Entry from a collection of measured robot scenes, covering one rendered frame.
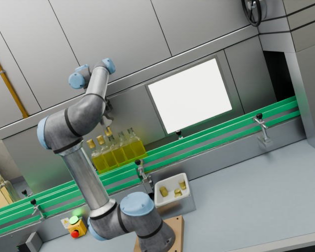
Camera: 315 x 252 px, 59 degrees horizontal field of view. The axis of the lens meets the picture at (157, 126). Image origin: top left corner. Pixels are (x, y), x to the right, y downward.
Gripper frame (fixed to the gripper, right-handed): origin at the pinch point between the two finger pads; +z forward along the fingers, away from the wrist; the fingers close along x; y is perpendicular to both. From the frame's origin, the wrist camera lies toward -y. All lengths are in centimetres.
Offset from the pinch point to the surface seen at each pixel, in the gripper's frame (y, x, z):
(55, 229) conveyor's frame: -45, -16, 38
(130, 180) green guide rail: 3.6, -13.3, 27.1
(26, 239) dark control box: -59, -21, 35
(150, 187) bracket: 12.5, -15.3, 33.8
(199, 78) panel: 57, 13, -5
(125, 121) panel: 8.7, 12.2, 2.4
